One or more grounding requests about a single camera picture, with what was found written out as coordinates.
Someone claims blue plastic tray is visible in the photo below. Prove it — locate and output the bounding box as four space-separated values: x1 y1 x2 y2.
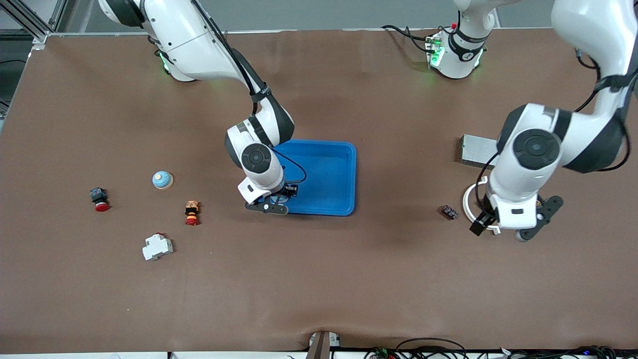
272 139 357 217

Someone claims grey metal box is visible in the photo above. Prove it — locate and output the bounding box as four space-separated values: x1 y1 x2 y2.
461 134 500 167

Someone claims white circuit breaker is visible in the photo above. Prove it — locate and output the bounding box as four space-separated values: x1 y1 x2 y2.
142 232 174 261

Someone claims red mushroom push button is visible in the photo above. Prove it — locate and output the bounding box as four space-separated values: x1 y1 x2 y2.
90 187 111 212

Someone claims grey table edge clamp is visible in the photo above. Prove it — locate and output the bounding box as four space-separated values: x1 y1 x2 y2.
305 331 341 359

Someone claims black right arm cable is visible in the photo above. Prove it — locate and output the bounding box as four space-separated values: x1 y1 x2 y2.
192 0 308 196

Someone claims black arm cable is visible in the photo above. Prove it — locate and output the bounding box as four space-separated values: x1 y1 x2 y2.
475 50 638 214
192 0 308 196

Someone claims white curved plastic bracket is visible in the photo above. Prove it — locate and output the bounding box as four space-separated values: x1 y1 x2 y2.
463 182 500 236

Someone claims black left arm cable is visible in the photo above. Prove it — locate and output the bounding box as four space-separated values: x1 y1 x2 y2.
475 50 638 214

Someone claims black cable bundle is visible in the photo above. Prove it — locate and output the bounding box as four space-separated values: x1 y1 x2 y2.
498 345 638 359

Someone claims black looped cable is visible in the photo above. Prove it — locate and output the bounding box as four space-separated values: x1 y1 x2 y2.
364 338 469 359

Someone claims black base power cable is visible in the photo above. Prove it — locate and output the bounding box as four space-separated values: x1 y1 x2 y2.
381 24 430 53

